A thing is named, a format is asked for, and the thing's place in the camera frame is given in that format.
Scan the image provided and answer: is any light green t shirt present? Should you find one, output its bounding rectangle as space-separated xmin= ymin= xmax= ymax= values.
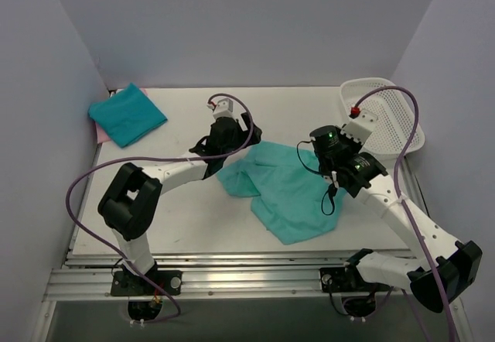
xmin=216 ymin=142 xmax=346 ymax=245

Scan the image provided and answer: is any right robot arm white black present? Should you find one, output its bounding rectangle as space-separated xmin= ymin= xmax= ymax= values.
xmin=309 ymin=125 xmax=483 ymax=313

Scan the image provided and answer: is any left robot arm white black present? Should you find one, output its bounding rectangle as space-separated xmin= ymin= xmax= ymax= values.
xmin=97 ymin=112 xmax=262 ymax=295

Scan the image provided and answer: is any folded teal t shirt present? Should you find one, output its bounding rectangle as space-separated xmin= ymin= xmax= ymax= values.
xmin=87 ymin=82 xmax=169 ymax=149

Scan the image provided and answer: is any folded pink t shirt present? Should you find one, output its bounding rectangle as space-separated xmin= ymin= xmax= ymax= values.
xmin=92 ymin=87 xmax=150 ymax=145

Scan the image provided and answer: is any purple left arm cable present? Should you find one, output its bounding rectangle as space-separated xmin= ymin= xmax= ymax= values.
xmin=65 ymin=93 xmax=254 ymax=323

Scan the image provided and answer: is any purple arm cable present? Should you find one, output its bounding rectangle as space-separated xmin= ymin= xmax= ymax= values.
xmin=65 ymin=93 xmax=254 ymax=323
xmin=347 ymin=86 xmax=456 ymax=342

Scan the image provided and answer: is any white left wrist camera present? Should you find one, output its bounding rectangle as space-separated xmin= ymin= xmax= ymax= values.
xmin=207 ymin=97 xmax=234 ymax=120

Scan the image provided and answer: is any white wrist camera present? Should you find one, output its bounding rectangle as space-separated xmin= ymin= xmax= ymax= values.
xmin=207 ymin=97 xmax=234 ymax=120
xmin=342 ymin=107 xmax=378 ymax=145

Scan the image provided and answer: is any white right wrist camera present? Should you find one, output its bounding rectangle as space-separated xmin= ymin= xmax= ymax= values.
xmin=342 ymin=107 xmax=378 ymax=145

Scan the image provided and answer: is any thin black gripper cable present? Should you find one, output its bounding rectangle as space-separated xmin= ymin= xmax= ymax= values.
xmin=296 ymin=140 xmax=337 ymax=216

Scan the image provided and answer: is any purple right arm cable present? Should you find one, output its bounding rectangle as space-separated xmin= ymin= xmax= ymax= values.
xmin=347 ymin=86 xmax=456 ymax=342

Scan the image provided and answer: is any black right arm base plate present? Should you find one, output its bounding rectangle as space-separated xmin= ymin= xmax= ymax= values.
xmin=319 ymin=266 xmax=389 ymax=294

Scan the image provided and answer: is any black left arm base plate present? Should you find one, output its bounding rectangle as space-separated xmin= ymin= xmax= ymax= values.
xmin=110 ymin=269 xmax=183 ymax=297

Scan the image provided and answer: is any aluminium rail frame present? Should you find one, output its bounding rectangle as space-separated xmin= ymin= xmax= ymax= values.
xmin=34 ymin=156 xmax=475 ymax=342

